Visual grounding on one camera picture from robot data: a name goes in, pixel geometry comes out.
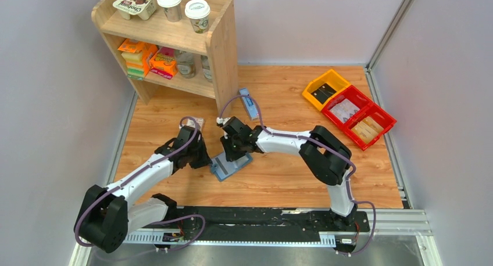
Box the middle red plastic bin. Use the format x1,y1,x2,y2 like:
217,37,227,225
321,85,373,129

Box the blue leather card holder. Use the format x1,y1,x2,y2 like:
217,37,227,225
210,152,253,182

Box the wooden shelf unit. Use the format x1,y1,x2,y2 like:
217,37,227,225
91,0,239,115

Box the right glass jar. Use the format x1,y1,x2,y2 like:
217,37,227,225
201,55,213,82

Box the left glass jar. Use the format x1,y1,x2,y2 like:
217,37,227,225
174,49,196,78

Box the stack of coloured sponges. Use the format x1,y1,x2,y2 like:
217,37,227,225
121,51,145,77

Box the chocolate pudding cup pack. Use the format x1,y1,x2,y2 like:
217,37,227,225
112,0,156,20

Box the aluminium rail frame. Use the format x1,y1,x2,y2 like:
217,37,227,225
73,205,442,265

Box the red plastic bin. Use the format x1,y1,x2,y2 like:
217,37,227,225
321,85,373,129
342,103,397,150

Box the glass jar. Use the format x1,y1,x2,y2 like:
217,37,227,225
201,55,213,82
174,49,196,78

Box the left white lidded paper cup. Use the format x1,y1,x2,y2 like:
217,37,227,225
156,0,182,22

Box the blue rectangular box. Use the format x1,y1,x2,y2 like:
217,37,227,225
238,88,259,120

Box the orange pink snack bag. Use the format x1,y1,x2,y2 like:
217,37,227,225
149,46,178,79

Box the near red plastic bin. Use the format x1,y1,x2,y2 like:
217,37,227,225
342,103,397,150

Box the small pink packet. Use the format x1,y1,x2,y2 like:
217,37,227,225
184,117,205,131

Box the white lidded paper cup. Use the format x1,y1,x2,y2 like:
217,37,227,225
185,0,211,34
156,0,182,22

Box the yellow plastic bin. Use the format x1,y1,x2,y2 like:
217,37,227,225
302,69,351,111

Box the black card in yellow bin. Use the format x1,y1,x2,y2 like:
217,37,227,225
311,83,336,104

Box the right white lidded paper cup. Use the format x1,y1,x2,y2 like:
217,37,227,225
185,0,211,34

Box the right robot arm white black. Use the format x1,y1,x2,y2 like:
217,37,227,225
216,117,357,231

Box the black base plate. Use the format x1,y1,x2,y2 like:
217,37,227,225
165,206,370,243

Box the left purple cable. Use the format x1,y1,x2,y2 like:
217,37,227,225
74,116,207,252

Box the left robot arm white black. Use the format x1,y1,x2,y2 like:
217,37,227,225
74,125,212,253

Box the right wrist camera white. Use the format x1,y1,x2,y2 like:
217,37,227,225
216,117,234,128

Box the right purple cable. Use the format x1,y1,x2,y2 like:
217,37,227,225
217,95,377,256

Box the orange snack box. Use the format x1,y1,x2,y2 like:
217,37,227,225
118,38,158,76

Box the purple cable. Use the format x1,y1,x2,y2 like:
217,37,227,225
217,95,377,256
74,116,207,252

